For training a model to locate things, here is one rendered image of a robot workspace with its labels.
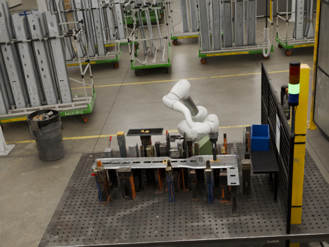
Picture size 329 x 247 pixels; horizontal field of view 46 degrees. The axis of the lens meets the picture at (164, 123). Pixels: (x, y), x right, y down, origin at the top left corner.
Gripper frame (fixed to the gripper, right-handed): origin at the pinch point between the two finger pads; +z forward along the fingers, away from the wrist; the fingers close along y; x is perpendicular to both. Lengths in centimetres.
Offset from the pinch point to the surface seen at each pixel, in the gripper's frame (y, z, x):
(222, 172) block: 18.4, 6.2, 6.2
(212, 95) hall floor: -437, 105, -10
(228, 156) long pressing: -6.6, 4.3, 12.5
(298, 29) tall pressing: -745, 48, 216
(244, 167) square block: 16.9, 2.2, 25.8
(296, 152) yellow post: 53, -31, 62
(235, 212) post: 40, 33, 16
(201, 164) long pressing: 7.5, 4.1, -12.2
